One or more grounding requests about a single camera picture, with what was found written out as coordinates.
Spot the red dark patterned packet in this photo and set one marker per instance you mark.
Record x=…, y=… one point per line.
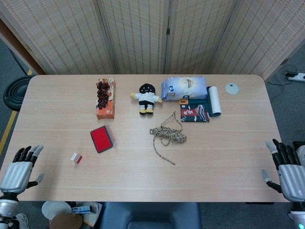
x=194, y=114

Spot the blue white soft pack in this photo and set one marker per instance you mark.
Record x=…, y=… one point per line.
x=183, y=88

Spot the orange carton box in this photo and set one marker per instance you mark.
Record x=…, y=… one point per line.
x=107, y=113

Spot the small red white cube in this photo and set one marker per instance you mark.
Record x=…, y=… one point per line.
x=76, y=158

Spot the black round stool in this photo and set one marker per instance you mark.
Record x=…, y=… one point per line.
x=14, y=95

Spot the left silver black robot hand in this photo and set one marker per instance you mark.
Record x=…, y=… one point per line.
x=16, y=175

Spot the white round desk grommet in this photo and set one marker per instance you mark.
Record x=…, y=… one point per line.
x=232, y=88

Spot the black-headed plush doll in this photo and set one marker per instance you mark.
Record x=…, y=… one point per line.
x=147, y=97

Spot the red ink pad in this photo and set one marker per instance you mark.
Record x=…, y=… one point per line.
x=101, y=139

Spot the white round plate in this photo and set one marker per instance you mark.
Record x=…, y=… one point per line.
x=54, y=207

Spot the bamboo folding screen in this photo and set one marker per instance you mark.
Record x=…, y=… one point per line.
x=133, y=35

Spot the white shoe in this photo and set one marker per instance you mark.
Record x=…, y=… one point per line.
x=22, y=220

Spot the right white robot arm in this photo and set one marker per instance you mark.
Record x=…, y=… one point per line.
x=297, y=214

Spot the brown round wooden board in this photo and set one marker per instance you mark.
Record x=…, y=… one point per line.
x=66, y=221

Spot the white power strip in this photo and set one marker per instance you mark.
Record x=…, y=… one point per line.
x=297, y=77

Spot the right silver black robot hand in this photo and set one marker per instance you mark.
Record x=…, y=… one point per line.
x=293, y=181

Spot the beige tote bag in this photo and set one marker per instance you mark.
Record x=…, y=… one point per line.
x=95, y=214

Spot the dark blue chair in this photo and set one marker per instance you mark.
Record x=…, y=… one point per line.
x=150, y=214

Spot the small blue white box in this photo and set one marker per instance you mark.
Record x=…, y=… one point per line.
x=81, y=210

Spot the dark red grape bunch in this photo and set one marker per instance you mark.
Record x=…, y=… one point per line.
x=102, y=95

